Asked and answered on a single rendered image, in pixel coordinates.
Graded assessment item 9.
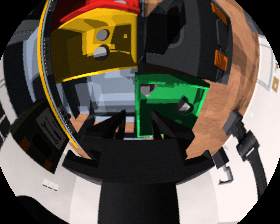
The red open bin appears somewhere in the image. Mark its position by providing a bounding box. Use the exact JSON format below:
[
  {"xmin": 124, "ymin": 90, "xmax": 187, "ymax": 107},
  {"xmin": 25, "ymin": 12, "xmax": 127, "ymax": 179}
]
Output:
[{"xmin": 51, "ymin": 0, "xmax": 139, "ymax": 33}]

